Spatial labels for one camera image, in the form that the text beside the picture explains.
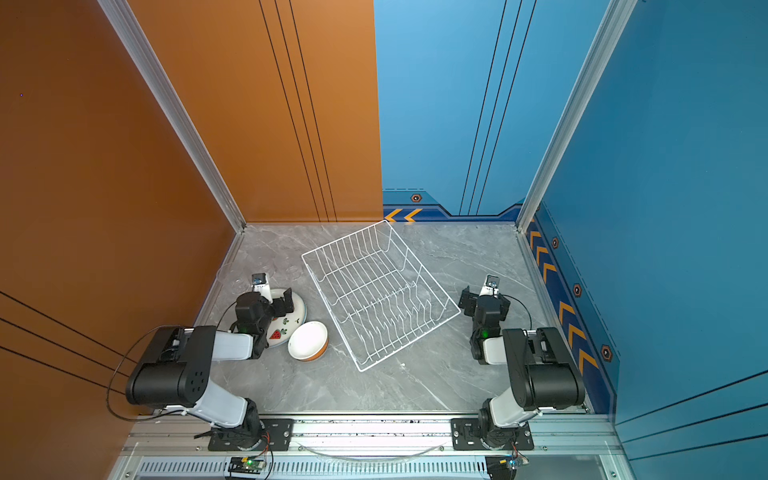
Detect white wire dish rack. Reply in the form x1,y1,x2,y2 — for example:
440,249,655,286
301,220,460,372

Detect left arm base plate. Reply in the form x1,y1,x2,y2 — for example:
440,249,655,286
208,418,295,453

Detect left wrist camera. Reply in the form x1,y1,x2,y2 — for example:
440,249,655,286
251,273,273,303

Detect right circuit board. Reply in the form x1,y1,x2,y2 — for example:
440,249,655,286
485,455,529,480

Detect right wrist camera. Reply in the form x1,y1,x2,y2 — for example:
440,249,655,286
479,275,500,298

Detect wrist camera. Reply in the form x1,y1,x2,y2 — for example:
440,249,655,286
251,273,273,303
479,275,500,298

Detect orange bowl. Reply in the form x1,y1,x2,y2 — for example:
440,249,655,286
288,321,329,362

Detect left green circuit board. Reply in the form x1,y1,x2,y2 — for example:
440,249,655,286
227,456,269,479

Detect white plate red pattern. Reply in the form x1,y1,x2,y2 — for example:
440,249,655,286
266,293,307,348

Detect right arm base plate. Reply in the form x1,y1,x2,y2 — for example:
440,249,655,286
450,417,535,451

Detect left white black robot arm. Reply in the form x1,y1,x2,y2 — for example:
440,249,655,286
125,288,307,451

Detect aluminium front rail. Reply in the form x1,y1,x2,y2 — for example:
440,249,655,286
109,413,633,479

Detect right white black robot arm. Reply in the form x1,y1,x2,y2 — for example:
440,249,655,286
458,276,587,449

